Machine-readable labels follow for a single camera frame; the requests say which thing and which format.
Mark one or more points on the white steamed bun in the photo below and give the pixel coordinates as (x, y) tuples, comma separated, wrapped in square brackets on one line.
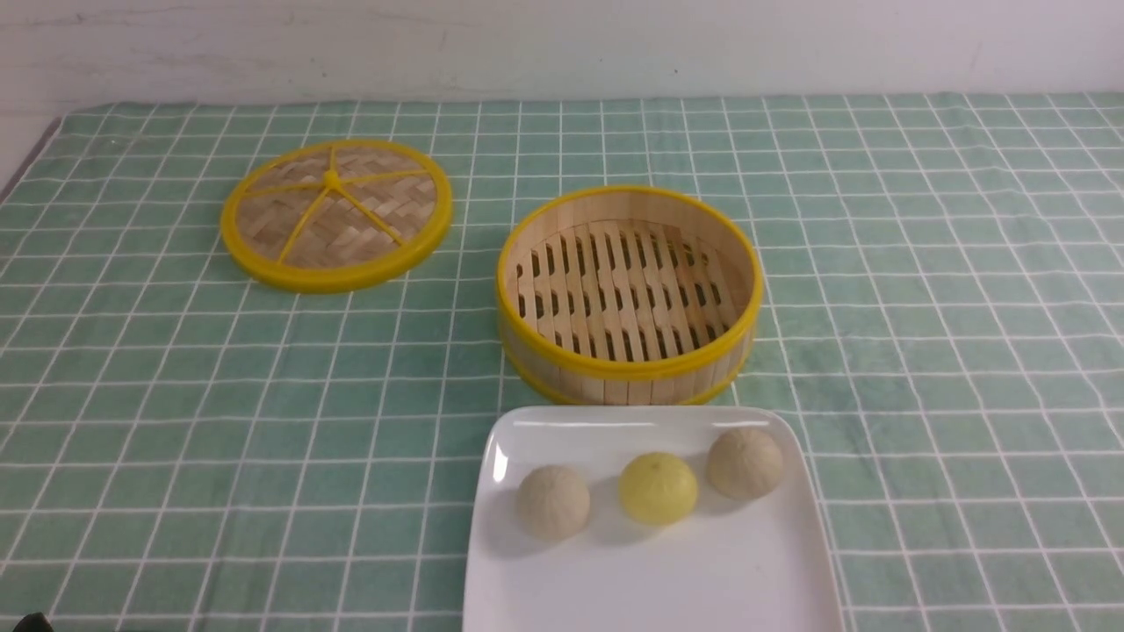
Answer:
[(553, 503)]

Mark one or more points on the yellow steamed bun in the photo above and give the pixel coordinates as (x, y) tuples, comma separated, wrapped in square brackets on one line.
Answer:
[(657, 489)]

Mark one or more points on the beige steamed bun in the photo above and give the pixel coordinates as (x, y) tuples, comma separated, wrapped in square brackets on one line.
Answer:
[(744, 464)]

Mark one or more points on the white square plate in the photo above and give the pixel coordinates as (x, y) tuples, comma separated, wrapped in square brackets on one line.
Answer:
[(760, 566)]

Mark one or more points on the bamboo steamer basket yellow rim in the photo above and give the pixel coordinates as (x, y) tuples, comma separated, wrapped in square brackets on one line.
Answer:
[(628, 295)]

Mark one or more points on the woven bamboo steamer lid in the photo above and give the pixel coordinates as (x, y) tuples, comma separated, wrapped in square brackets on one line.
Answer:
[(337, 217)]

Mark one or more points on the black object at corner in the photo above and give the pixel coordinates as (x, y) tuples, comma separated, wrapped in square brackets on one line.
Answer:
[(35, 622)]

